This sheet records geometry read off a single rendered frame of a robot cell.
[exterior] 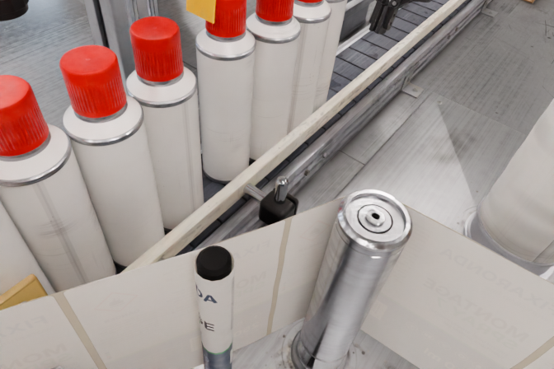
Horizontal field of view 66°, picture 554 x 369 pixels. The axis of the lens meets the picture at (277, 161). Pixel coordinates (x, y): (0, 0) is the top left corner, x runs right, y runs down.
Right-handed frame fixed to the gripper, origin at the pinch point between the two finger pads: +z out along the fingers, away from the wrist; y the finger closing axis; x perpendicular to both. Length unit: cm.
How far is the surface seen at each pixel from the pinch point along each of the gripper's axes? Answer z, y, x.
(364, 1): -1.4, -3.2, -0.8
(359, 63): 7.0, -0.4, -0.7
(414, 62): 5.0, 5.4, 6.6
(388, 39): 3.7, -0.4, 8.3
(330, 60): 4.2, 2.0, -17.6
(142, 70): 3.5, 0.2, -43.7
